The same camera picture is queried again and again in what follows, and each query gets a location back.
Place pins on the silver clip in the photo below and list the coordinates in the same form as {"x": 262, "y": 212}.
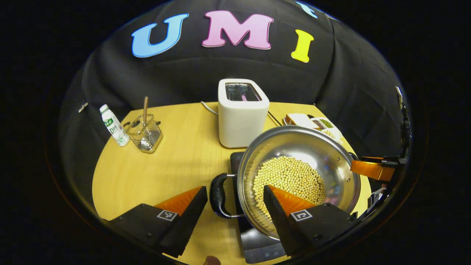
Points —
{"x": 82, "y": 107}

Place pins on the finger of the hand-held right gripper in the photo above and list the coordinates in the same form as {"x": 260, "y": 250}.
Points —
{"x": 371, "y": 170}

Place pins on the white divided dish of grains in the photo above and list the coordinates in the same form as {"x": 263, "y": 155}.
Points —
{"x": 327, "y": 125}

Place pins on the pile of yellow soybeans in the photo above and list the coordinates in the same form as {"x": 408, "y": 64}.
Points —
{"x": 290, "y": 176}

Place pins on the white toaster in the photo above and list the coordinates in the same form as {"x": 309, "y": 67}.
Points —
{"x": 241, "y": 125}

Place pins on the white bottle green label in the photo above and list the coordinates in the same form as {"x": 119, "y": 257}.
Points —
{"x": 116, "y": 129}

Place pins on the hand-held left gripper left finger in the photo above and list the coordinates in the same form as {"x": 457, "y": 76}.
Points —
{"x": 187, "y": 224}

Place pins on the black induction cooktop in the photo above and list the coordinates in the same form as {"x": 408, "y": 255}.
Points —
{"x": 257, "y": 246}

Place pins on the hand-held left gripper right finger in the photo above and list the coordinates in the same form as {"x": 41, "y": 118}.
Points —
{"x": 281, "y": 228}

